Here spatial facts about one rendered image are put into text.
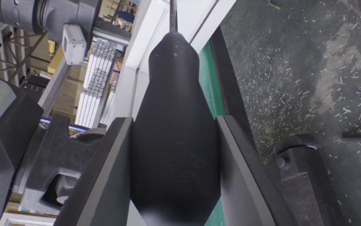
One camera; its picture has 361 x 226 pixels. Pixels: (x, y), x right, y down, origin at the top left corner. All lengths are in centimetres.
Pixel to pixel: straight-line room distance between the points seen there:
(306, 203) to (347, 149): 31
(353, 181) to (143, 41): 95
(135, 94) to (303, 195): 77
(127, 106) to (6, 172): 19
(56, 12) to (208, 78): 25
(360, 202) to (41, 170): 101
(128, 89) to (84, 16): 14
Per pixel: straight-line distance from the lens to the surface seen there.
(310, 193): 90
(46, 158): 37
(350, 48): 123
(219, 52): 25
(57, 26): 37
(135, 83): 28
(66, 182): 40
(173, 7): 18
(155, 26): 25
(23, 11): 36
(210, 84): 20
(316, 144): 101
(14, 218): 234
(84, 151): 38
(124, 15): 772
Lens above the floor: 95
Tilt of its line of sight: 22 degrees down
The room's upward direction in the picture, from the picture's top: 73 degrees counter-clockwise
